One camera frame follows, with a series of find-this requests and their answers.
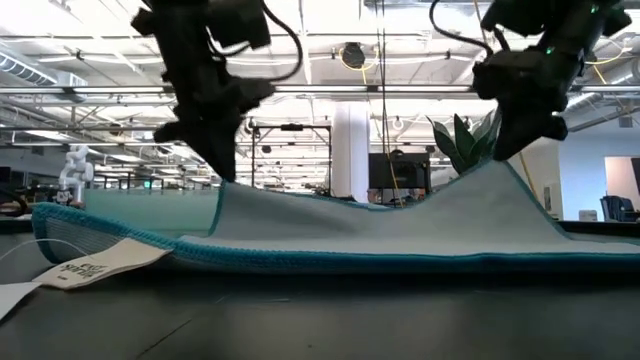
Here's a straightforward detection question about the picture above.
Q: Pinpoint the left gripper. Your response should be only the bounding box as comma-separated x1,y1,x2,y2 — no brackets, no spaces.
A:
152,47,276,184

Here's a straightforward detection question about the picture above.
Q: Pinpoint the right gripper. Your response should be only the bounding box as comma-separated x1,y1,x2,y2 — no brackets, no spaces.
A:
472,47,586,162

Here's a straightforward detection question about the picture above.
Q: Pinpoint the pale blue teal-edged towel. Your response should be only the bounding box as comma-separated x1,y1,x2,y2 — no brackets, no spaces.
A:
0,159,640,321

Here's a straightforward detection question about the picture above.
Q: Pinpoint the snake plant in white pot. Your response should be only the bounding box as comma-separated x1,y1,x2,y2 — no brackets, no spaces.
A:
426,112,502,176

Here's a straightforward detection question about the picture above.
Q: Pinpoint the blue chair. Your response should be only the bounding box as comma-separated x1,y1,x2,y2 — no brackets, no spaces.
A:
599,194,639,223

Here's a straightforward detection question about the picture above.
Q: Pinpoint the white building pillar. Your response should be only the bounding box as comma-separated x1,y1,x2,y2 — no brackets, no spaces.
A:
330,102,371,201

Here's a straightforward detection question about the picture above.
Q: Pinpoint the black monitor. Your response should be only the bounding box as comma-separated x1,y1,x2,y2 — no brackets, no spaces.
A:
368,152,432,190

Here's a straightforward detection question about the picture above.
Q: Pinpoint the yellow cable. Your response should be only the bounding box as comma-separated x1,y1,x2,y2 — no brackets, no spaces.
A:
517,152,540,202

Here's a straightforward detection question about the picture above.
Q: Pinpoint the white wall panel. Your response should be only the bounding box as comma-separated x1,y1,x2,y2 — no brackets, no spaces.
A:
542,180,564,219

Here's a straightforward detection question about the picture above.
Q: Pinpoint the silver ventilation duct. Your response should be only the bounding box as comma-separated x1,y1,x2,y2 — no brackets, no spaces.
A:
0,47,56,86
564,64,640,134

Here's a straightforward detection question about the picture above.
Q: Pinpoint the black table frame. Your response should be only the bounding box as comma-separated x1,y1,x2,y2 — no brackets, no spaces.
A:
0,217,640,237

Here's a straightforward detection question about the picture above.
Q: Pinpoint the black ceiling cable reel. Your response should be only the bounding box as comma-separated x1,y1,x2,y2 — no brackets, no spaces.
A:
341,41,367,70

